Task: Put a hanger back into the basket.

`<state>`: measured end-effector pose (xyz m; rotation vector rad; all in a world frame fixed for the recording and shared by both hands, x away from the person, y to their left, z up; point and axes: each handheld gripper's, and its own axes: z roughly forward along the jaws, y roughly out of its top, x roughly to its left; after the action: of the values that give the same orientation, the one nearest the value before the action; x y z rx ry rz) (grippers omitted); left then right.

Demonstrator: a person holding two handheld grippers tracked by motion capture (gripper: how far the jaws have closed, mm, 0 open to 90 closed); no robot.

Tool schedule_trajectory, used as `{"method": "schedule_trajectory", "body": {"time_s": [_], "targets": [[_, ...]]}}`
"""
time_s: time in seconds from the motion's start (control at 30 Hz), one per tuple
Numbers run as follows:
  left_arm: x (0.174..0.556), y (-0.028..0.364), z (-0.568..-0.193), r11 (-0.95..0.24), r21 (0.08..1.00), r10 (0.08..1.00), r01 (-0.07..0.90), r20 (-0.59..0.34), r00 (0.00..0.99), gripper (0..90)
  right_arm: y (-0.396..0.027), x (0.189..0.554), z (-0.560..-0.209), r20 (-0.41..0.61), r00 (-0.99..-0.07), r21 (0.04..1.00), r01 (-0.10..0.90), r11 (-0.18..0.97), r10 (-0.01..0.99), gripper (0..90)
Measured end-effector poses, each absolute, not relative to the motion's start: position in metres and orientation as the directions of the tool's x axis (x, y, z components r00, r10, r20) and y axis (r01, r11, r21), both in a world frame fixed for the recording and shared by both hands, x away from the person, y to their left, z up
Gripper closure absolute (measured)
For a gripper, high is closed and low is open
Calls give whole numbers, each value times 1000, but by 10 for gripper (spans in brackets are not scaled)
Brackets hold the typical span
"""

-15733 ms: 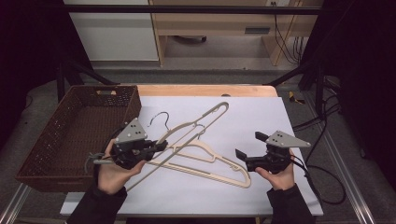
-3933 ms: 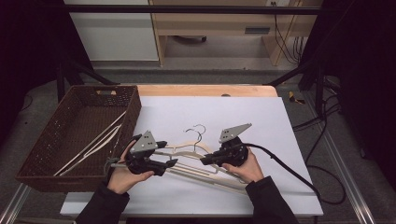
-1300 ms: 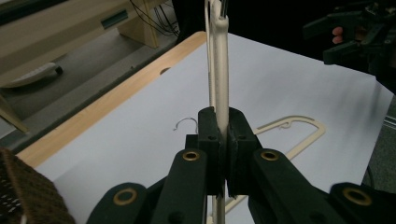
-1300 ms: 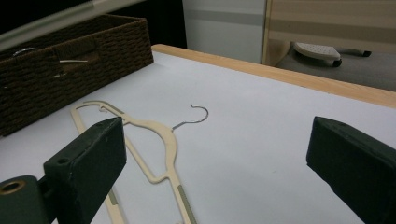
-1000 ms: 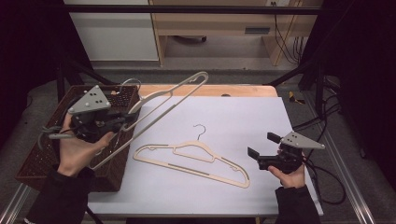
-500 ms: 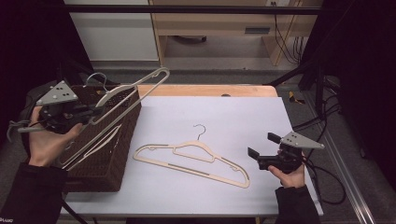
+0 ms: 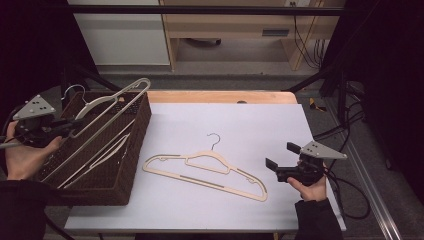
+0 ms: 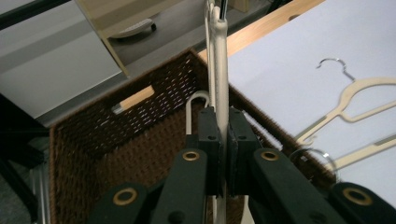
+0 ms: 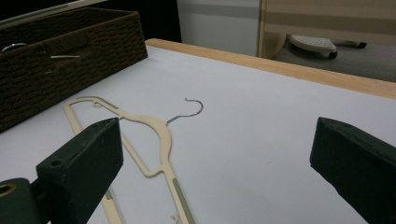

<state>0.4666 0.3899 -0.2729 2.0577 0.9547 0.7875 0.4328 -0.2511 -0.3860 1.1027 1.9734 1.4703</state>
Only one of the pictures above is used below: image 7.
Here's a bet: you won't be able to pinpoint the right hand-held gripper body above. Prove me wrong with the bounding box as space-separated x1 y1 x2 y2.
275 140 348 187

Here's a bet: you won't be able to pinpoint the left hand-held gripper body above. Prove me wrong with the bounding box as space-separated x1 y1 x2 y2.
12 94 73 148

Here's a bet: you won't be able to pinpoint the grey white clothes hanger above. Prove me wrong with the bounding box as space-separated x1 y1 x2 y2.
60 77 152 139
40 119 137 190

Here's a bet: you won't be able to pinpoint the brown woven basket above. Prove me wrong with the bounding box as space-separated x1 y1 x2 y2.
33 90 153 207

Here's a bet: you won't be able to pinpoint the person's right hand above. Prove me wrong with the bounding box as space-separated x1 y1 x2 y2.
287 174 328 202

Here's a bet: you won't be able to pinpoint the person's left hand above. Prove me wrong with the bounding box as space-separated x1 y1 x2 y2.
4 121 64 181

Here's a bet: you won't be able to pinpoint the yellow and black floor object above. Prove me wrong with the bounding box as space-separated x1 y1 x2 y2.
309 97 328 113

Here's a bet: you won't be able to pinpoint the white table sheet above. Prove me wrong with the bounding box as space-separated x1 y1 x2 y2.
64 102 348 233

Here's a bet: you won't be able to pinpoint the black curtain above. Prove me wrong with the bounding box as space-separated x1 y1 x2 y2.
0 0 99 134
321 0 424 206

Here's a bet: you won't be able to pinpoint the beige clothes hanger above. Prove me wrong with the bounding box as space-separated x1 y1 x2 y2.
142 132 269 203

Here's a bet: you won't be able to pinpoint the white cabinet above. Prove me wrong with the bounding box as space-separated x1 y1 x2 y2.
67 0 171 66

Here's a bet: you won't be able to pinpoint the wooden desk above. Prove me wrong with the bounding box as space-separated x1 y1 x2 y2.
159 0 346 72

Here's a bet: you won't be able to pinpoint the grey left gripper cable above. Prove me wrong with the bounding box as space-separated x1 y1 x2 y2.
0 141 23 150

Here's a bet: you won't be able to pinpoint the black frame strut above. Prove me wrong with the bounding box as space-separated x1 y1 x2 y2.
59 63 129 109
283 63 348 123

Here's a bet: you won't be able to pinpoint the black floor cables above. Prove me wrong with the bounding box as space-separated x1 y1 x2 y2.
313 81 367 151

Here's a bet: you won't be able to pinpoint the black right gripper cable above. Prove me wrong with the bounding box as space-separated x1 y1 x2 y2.
324 168 372 220

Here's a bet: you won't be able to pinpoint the metal floor rail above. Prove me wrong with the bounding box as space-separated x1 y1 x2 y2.
324 99 403 240

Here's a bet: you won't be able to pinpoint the black hanging cables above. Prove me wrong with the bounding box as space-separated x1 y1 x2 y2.
292 2 325 70

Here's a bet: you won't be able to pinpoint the black horizontal frame bar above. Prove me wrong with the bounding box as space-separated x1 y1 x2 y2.
66 4 348 17

